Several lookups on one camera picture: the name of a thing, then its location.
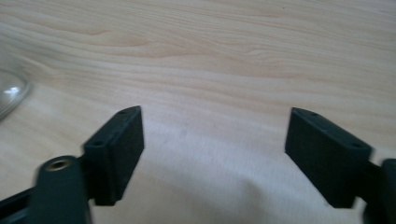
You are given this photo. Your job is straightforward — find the clear glass container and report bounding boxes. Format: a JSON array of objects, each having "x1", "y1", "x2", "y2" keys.
[{"x1": 0, "y1": 43, "x2": 32, "y2": 121}]

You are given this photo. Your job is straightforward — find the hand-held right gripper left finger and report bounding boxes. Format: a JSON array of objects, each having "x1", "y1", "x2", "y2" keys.
[{"x1": 82, "y1": 105, "x2": 146, "y2": 207}]

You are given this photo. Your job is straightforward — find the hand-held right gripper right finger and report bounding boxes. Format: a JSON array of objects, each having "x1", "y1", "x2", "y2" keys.
[{"x1": 284, "y1": 106, "x2": 381, "y2": 209}]

